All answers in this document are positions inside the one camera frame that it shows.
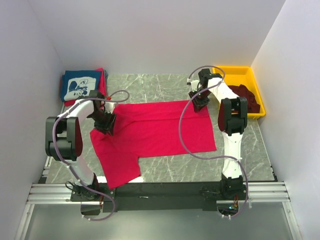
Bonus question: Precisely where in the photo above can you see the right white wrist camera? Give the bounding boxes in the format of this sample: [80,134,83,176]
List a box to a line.
[187,78,200,92]

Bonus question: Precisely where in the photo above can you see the dark maroon t-shirt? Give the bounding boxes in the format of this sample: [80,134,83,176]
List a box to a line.
[229,84,261,114]

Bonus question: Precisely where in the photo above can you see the folded red t-shirt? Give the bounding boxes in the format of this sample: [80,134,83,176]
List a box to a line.
[63,68,109,107]

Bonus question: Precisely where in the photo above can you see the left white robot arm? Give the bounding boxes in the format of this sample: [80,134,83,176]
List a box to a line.
[45,90,119,201]

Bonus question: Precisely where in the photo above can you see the aluminium rail frame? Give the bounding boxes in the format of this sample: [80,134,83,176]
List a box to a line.
[13,154,303,240]

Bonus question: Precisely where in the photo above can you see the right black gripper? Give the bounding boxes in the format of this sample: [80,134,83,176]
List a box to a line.
[188,88,211,113]

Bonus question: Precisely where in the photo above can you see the folded blue printed t-shirt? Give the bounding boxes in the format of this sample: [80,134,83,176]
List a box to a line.
[60,70,101,102]

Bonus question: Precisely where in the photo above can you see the bright red t-shirt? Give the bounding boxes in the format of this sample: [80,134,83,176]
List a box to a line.
[90,100,217,189]

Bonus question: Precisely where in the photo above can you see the black base bar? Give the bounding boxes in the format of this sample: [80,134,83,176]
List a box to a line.
[70,180,247,214]

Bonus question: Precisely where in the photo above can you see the yellow plastic bin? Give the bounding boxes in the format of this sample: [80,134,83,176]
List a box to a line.
[218,65,266,119]

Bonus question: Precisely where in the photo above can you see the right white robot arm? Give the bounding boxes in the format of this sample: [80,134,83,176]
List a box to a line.
[187,65,248,200]

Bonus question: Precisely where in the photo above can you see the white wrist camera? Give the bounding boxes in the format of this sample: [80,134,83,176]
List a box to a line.
[187,78,200,92]
[102,101,118,114]

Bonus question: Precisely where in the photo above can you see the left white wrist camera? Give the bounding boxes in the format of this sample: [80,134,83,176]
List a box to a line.
[102,101,118,114]

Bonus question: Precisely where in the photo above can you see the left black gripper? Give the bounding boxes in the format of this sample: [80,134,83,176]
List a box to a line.
[89,110,117,136]

